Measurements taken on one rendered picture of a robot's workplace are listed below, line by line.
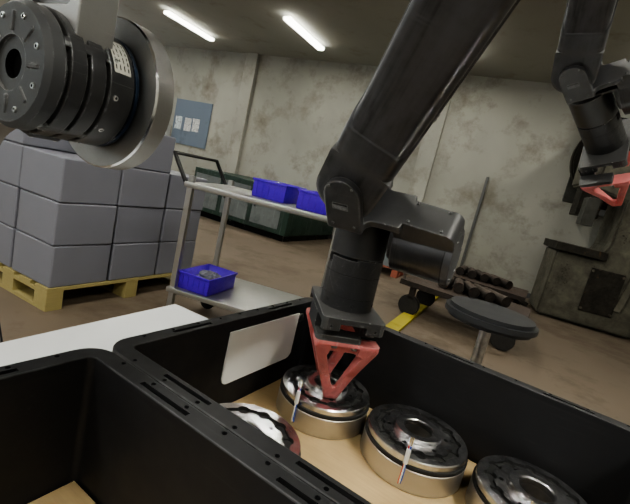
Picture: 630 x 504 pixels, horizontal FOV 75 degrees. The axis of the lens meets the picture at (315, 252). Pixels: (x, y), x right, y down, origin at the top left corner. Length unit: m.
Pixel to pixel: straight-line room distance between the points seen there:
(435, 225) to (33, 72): 0.45
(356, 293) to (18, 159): 2.75
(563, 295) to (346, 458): 6.09
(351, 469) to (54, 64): 0.51
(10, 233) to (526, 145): 6.96
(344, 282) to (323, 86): 8.52
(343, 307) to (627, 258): 6.22
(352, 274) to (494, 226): 7.25
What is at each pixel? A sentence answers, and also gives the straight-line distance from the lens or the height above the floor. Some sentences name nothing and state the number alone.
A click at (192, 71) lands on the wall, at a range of 10.99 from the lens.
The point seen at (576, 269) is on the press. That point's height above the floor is 0.72.
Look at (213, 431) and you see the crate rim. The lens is 0.27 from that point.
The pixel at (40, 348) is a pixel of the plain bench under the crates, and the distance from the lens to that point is 0.86.
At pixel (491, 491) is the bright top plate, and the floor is 0.86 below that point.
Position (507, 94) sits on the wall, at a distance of 7.94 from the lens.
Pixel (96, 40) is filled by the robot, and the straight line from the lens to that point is 0.59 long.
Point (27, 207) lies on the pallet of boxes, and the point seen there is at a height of 0.55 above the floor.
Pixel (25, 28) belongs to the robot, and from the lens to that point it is 0.59.
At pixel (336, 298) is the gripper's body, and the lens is 0.43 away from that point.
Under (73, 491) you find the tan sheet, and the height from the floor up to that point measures 0.83.
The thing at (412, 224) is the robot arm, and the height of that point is 1.07.
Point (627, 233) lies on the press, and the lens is 6.54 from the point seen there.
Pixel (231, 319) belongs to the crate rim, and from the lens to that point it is 0.43.
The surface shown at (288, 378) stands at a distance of 0.49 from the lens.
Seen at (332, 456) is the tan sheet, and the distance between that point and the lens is 0.45.
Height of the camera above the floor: 1.08
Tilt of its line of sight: 10 degrees down
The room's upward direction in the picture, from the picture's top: 13 degrees clockwise
